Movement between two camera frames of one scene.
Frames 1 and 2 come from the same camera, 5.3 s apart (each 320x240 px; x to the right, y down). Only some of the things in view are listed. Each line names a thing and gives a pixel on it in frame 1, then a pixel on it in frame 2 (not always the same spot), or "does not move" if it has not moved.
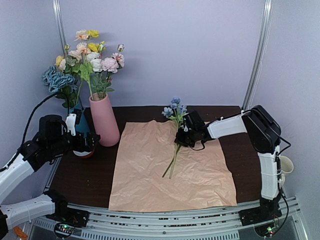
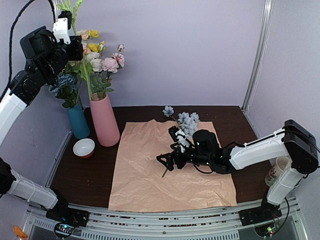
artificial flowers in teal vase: [77, 65] does not move
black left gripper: [88, 146] → [78, 54]
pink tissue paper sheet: [201, 178] does not move
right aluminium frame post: [260, 51] does not move
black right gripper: [183, 137] → [174, 161]
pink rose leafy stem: [101, 82] does not move
